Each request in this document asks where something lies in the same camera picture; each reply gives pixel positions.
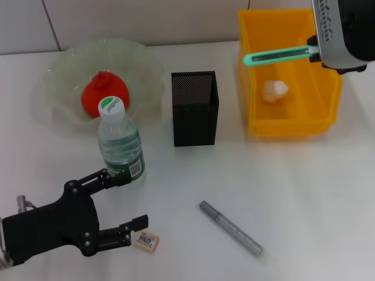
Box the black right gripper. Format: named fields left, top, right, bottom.
left=306, top=35, right=367, bottom=74

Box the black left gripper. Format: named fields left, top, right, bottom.
left=1, top=167, right=149, bottom=267

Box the mint green utility knife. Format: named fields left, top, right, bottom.
left=243, top=45, right=319, bottom=67

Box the white paper ball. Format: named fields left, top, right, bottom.
left=261, top=80, right=289, bottom=103

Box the clear green-label water bottle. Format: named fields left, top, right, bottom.
left=97, top=95, right=146, bottom=184

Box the red-orange toy orange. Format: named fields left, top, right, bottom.
left=81, top=70, right=130, bottom=119

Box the beige eraser with barcode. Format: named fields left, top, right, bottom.
left=134, top=229, right=161, bottom=254

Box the black mesh pen holder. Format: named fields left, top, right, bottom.
left=171, top=70, right=220, bottom=147

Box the grey glitter marker pen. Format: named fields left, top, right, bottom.
left=199, top=200, right=264, bottom=258

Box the green glass fruit plate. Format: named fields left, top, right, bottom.
left=43, top=37, right=165, bottom=136

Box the yellow plastic bin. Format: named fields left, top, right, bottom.
left=237, top=8, right=343, bottom=138

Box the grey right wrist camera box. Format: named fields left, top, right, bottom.
left=310, top=0, right=375, bottom=70

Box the left gripper silver cable connector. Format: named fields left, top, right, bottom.
left=16, top=194, right=39, bottom=214

